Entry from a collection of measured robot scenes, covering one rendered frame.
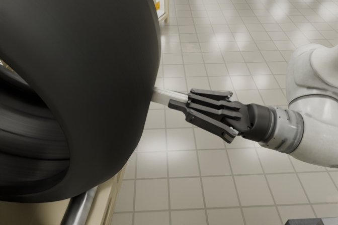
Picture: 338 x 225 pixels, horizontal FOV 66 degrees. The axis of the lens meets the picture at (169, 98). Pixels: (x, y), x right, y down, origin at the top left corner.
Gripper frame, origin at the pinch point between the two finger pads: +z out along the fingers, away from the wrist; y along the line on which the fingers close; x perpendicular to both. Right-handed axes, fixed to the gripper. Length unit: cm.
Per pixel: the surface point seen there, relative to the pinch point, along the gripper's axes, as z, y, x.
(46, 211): 20.2, 13.6, 34.6
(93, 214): 8.5, 15.2, 25.3
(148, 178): -10, -44, 109
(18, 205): 27.5, 13.0, 36.5
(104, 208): 6.7, 13.6, 24.8
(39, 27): 15.6, 17.1, -20.0
